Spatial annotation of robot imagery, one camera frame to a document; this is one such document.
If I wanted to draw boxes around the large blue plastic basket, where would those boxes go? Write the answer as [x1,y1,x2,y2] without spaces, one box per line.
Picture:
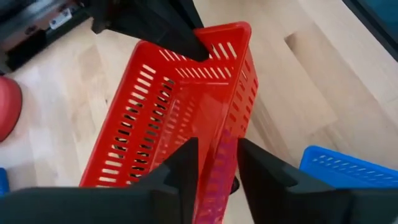
[299,145,398,190]

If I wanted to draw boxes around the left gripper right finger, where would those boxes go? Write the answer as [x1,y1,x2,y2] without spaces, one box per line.
[237,138,398,224]

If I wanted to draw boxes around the black metal table frame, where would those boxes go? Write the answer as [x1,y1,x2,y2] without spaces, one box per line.
[0,0,94,75]

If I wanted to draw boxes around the blue plastic slotted basket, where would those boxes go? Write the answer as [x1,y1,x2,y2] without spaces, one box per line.
[0,167,10,196]

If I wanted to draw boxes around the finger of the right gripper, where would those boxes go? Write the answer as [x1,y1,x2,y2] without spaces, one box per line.
[174,0,205,30]
[90,0,210,62]

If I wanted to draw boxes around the red plastic slotted basket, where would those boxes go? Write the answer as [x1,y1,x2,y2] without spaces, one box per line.
[79,21,259,224]

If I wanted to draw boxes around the silver corner bracket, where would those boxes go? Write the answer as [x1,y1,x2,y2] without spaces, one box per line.
[49,8,73,30]

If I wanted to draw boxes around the red lamp with round base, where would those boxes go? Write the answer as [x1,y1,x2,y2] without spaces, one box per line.
[0,76,23,142]

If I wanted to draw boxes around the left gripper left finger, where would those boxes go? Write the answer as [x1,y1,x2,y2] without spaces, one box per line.
[0,137,199,224]

